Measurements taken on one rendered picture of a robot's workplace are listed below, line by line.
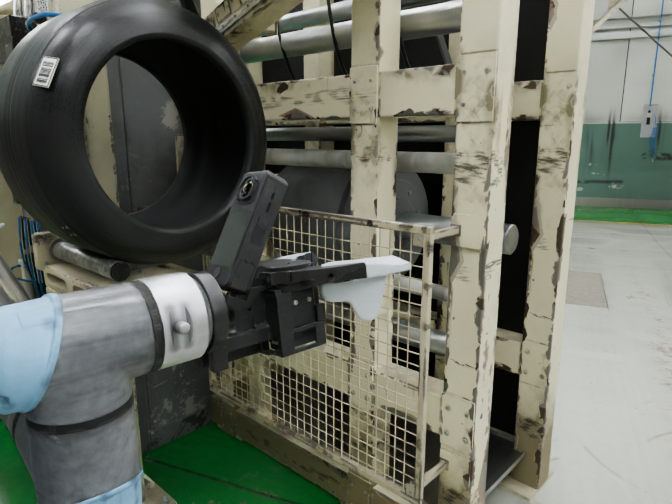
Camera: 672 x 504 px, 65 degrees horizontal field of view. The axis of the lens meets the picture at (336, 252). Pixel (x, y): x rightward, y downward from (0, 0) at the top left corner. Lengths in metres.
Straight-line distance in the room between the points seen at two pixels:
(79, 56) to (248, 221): 0.76
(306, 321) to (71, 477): 0.22
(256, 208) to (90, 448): 0.22
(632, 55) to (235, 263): 10.02
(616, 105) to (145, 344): 10.02
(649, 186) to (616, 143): 0.90
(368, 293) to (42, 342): 0.27
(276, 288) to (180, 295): 0.09
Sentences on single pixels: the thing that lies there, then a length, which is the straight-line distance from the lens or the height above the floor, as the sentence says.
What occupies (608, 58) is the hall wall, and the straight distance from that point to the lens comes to 10.31.
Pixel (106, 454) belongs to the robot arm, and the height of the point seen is 0.97.
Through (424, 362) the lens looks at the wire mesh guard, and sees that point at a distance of 1.25.
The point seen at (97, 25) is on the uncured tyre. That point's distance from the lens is 1.21.
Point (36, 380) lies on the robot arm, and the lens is 0.40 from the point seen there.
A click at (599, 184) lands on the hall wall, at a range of 10.20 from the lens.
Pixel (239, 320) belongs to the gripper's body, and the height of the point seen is 1.03.
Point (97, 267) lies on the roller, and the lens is 1.31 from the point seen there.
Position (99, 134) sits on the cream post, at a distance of 1.61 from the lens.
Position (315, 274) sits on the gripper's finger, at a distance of 0.47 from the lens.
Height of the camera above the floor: 1.19
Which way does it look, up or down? 12 degrees down
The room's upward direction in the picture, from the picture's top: straight up
